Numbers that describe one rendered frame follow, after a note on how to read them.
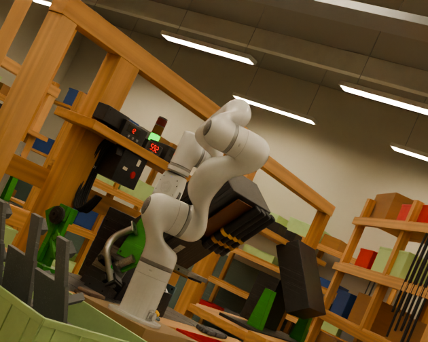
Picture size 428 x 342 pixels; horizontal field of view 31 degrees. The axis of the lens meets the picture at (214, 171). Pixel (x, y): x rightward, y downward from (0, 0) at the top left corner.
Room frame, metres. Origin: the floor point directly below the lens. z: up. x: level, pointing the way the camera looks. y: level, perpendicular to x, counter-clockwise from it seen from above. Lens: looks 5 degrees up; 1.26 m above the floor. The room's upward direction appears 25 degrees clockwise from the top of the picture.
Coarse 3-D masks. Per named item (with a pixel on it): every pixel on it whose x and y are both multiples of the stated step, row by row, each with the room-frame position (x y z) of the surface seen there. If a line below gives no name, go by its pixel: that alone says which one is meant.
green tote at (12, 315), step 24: (0, 288) 1.94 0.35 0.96; (0, 312) 1.92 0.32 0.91; (24, 312) 1.85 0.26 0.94; (72, 312) 2.36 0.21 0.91; (96, 312) 2.30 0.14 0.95; (0, 336) 1.89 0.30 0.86; (24, 336) 1.83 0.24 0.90; (48, 336) 1.83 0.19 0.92; (72, 336) 1.87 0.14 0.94; (96, 336) 1.92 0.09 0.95; (120, 336) 2.20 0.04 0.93
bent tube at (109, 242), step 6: (132, 222) 3.36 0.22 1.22; (126, 228) 3.36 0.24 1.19; (132, 228) 3.34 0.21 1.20; (114, 234) 3.37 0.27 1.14; (120, 234) 3.37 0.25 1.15; (126, 234) 3.37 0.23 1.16; (108, 240) 3.37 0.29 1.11; (114, 240) 3.38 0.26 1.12; (108, 246) 3.36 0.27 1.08; (108, 252) 3.35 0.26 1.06; (108, 258) 3.33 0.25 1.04; (108, 264) 3.31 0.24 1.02; (108, 270) 3.29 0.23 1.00; (108, 276) 3.27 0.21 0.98
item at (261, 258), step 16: (288, 224) 12.34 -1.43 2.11; (304, 224) 12.21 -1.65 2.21; (320, 240) 12.08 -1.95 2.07; (336, 240) 11.92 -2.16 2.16; (256, 256) 12.46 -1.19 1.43; (272, 256) 12.36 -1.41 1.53; (320, 256) 12.37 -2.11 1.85; (336, 256) 11.73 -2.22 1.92; (224, 272) 13.17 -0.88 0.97; (240, 288) 12.99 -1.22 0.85; (208, 304) 12.73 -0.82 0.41; (288, 320) 12.40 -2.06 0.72; (336, 336) 11.60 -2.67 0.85; (352, 336) 11.45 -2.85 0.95
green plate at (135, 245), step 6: (138, 222) 3.40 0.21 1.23; (138, 228) 3.38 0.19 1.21; (132, 234) 3.38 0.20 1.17; (138, 234) 3.36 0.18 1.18; (144, 234) 3.35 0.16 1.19; (126, 240) 3.38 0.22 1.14; (132, 240) 3.36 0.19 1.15; (138, 240) 3.35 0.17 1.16; (144, 240) 3.33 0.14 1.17; (126, 246) 3.36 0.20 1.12; (132, 246) 3.34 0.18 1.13; (138, 246) 3.33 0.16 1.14; (144, 246) 3.32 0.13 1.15; (120, 252) 3.36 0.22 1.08; (126, 252) 3.34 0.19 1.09; (132, 252) 3.33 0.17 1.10; (138, 252) 3.32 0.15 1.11
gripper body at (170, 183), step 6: (162, 174) 2.85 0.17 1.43; (168, 174) 2.83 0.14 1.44; (174, 174) 2.82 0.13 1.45; (162, 180) 2.84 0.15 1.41; (168, 180) 2.83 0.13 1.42; (174, 180) 2.81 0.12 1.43; (180, 180) 2.81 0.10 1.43; (186, 180) 2.84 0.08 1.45; (156, 186) 2.85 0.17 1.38; (162, 186) 2.83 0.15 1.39; (168, 186) 2.82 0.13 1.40; (174, 186) 2.81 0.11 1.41; (180, 186) 2.81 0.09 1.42; (156, 192) 2.84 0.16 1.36; (162, 192) 2.83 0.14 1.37; (168, 192) 2.81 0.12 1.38; (174, 192) 2.80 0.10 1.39; (180, 192) 2.83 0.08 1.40; (180, 198) 2.83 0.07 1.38
